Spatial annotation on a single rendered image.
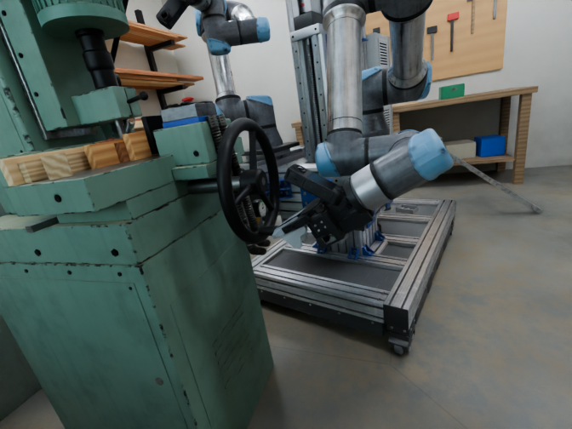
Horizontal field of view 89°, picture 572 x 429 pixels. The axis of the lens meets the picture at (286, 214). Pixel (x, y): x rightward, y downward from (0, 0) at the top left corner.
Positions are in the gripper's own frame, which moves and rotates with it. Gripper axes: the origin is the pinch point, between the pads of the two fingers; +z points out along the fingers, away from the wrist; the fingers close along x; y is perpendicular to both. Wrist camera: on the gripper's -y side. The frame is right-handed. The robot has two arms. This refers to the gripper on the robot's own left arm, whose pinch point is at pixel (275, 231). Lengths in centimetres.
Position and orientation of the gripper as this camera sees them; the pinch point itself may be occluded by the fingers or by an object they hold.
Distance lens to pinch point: 63.8
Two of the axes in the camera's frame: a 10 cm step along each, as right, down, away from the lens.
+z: -7.3, 4.6, 5.1
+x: 3.4, -4.0, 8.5
